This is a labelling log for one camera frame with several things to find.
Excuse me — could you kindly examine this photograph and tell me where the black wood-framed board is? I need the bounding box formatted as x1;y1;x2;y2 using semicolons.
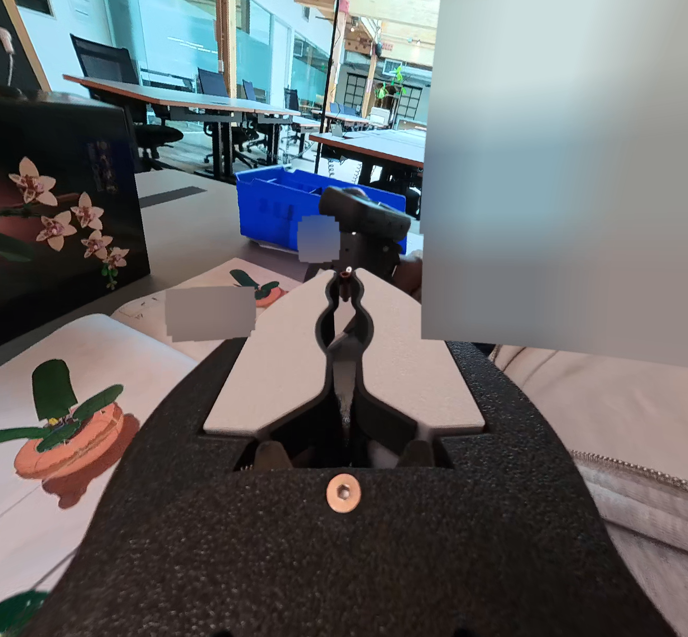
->
0;0;52;92

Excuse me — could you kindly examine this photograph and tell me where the black tripod stand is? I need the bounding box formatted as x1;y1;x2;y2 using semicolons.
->
313;0;375;175

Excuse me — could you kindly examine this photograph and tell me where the open flower pot instruction booklet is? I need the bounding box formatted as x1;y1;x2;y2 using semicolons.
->
0;313;201;637

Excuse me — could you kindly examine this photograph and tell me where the wide wood-edged office table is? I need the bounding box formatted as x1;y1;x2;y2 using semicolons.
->
309;129;425;202

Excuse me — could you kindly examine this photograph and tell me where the white instruction booklet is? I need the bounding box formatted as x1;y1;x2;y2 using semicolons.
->
112;258;304;344

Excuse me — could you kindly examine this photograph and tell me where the wooden pillar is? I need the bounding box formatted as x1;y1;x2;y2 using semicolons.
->
214;0;238;97

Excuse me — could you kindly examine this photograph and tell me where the person in white hoodie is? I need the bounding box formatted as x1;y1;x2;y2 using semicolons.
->
489;344;688;637

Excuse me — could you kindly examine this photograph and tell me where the person's right hand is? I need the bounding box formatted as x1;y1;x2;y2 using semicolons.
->
397;250;424;299

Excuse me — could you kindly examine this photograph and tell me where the black orchid print box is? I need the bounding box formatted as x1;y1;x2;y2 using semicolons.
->
0;91;151;346

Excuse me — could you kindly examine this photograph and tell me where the green hanging plant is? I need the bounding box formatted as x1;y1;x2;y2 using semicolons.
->
374;64;409;101

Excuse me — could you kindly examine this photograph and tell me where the coiled cable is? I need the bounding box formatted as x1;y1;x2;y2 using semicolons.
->
324;156;362;183

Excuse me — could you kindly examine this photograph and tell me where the blue plastic bin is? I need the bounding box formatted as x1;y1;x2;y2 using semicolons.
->
235;166;407;257

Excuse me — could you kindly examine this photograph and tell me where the black mesh office chair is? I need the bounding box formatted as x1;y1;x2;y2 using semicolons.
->
70;34;183;165

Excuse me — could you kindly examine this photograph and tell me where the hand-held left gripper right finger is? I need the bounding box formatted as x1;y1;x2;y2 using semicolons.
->
349;267;486;440

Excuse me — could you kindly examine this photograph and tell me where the long wood-edged office table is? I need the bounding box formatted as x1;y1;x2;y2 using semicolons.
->
63;74;302;181

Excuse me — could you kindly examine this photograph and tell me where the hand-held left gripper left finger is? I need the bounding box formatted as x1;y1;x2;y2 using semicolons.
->
203;268;345;438

